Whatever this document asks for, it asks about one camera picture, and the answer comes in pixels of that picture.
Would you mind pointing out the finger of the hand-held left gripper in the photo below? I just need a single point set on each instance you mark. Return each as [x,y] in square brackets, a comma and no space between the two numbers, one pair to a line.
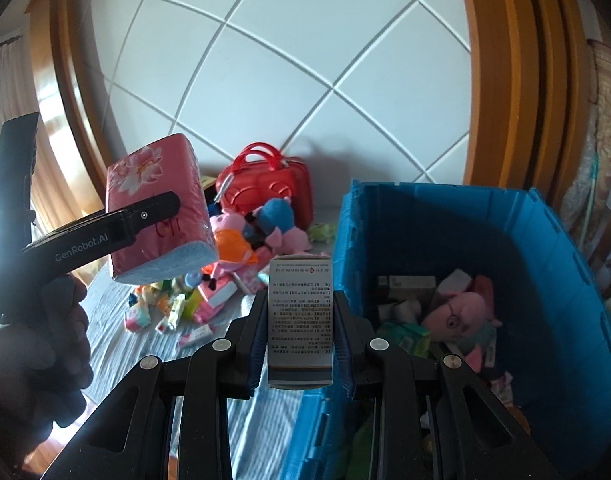
[150,215]

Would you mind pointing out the white packet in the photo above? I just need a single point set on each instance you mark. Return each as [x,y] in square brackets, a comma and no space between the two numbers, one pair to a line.
[455,282]

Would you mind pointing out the wooden headboard frame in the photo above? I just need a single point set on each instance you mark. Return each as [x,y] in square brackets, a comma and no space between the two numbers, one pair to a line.
[495,85]

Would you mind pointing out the red handbag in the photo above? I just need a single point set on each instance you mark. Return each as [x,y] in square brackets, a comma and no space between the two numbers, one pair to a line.
[265,195]

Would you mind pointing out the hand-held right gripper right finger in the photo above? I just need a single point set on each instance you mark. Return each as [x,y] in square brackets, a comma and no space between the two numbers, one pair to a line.
[341,350]

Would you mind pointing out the beige curtain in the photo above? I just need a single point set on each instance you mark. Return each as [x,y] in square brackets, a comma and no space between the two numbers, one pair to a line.
[15,85]

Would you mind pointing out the blue striped bed sheet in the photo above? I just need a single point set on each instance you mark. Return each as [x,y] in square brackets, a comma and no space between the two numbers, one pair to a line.
[135,345]

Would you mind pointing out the pink flower-print tissue pack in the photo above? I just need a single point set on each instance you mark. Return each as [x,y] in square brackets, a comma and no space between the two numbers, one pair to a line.
[150,170]

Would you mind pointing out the yellow-green cloth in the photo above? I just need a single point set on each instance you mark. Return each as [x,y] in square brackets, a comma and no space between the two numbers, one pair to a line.
[321,232]

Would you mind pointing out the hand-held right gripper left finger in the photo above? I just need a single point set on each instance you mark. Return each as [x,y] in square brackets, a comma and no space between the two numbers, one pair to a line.
[259,345]

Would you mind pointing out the small colourful tissue packet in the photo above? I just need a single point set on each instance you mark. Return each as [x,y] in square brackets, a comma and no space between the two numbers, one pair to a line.
[138,319]

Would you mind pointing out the pink pig plush orange dress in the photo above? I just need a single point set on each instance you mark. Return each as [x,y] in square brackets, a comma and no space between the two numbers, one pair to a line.
[233,245]

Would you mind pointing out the yellow tissue packet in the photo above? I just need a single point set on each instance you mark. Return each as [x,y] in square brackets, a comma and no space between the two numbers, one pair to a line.
[173,312]

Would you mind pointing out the blue plastic crate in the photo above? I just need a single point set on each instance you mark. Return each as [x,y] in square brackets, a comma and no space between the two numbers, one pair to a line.
[550,280]

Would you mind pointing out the green plastic pack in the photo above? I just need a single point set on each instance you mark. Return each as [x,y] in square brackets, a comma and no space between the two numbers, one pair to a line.
[405,337]

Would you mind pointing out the pink and white small box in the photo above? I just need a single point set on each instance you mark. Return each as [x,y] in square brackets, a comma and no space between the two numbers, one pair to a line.
[195,336]

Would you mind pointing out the white medicine box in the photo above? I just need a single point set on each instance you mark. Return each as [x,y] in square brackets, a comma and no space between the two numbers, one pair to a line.
[300,320]

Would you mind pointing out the person's left hand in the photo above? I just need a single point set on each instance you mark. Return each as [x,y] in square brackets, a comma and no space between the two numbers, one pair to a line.
[35,360]

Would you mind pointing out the pink pig plush with glasses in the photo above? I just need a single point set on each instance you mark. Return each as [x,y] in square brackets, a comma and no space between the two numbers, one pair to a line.
[460,315]

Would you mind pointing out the pink printed packet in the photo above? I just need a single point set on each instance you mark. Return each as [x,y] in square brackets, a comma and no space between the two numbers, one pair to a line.
[253,280]

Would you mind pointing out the patterned hanging cloth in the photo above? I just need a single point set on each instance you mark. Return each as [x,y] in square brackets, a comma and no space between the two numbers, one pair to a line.
[603,160]

